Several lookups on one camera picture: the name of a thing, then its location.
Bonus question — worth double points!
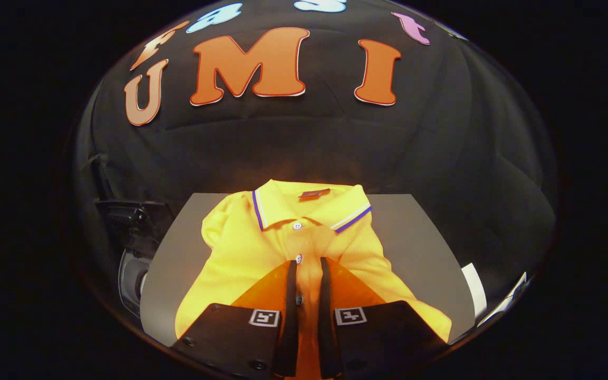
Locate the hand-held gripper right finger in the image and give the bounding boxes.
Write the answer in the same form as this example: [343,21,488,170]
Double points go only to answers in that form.
[317,257,449,379]

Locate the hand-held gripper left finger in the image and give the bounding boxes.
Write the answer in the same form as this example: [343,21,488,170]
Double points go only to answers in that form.
[171,260,299,380]

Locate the yellow polo shirt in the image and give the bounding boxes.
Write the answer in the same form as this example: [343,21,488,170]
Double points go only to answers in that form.
[175,179,452,380]

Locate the white sheet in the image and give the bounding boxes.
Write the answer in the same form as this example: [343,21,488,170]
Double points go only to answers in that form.
[461,263,488,318]

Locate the black backdrop cloth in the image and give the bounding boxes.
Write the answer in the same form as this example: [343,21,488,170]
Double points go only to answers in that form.
[72,0,558,338]

